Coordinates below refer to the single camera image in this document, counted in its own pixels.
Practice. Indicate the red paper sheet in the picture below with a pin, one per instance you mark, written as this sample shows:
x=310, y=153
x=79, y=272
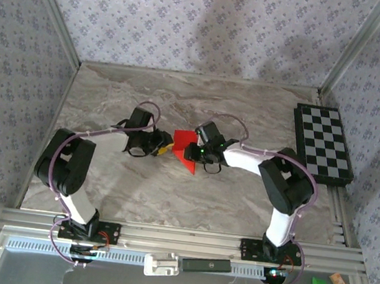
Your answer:
x=180, y=142

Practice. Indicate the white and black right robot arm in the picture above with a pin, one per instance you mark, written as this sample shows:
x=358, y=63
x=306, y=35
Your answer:
x=285, y=185

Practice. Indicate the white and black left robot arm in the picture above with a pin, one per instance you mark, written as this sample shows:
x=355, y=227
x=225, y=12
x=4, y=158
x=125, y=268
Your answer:
x=66, y=161

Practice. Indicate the aluminium table edge strip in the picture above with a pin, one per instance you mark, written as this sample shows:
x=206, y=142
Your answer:
x=201, y=76

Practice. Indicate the black rectangular device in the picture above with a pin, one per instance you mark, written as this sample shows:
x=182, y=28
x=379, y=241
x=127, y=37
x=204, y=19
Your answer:
x=206, y=266

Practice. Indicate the white plastic holder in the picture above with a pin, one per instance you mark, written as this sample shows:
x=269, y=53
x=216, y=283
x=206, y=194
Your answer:
x=161, y=265

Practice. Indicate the black and grey chessboard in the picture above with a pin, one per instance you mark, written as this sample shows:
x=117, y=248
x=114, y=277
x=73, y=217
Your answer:
x=329, y=138

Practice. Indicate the black round controller board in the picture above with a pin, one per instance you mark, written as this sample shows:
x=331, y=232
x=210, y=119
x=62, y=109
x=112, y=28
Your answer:
x=81, y=250
x=274, y=277

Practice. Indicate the aluminium front rail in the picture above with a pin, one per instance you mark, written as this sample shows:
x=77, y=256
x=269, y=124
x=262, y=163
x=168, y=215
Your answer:
x=181, y=239

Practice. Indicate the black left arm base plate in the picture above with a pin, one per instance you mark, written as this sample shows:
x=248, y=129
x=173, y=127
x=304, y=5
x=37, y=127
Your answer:
x=111, y=233

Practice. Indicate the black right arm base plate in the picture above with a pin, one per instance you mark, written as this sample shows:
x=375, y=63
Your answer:
x=249, y=249

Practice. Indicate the aluminium frame post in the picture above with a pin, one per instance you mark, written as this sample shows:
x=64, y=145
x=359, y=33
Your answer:
x=354, y=48
x=58, y=15

